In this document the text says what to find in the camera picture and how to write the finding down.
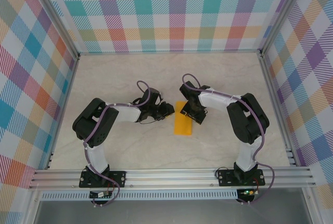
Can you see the orange paper sheet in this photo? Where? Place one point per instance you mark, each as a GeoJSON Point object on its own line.
{"type": "Point", "coordinates": [182, 128]}

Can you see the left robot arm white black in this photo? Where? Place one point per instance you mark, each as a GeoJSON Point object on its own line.
{"type": "Point", "coordinates": [127, 113]}

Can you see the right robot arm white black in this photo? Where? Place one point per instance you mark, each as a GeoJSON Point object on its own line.
{"type": "Point", "coordinates": [216, 103]}

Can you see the grey metal sheet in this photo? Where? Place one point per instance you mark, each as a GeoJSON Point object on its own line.
{"type": "Point", "coordinates": [169, 213]}

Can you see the wide slotted aluminium beam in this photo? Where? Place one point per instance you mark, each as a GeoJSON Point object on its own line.
{"type": "Point", "coordinates": [169, 178]}

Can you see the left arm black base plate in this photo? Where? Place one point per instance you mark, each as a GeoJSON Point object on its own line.
{"type": "Point", "coordinates": [119, 177]}

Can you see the aluminium frame rail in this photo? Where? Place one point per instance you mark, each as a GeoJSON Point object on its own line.
{"type": "Point", "coordinates": [276, 104]}
{"type": "Point", "coordinates": [69, 91]}

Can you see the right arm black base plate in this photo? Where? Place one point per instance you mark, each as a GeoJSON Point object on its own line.
{"type": "Point", "coordinates": [260, 176]}

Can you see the small slotted metal bracket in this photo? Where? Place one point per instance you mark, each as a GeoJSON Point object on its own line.
{"type": "Point", "coordinates": [51, 160]}
{"type": "Point", "coordinates": [291, 157]}

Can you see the aluminium frame post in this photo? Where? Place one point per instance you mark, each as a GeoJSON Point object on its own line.
{"type": "Point", "coordinates": [282, 13]}
{"type": "Point", "coordinates": [58, 20]}

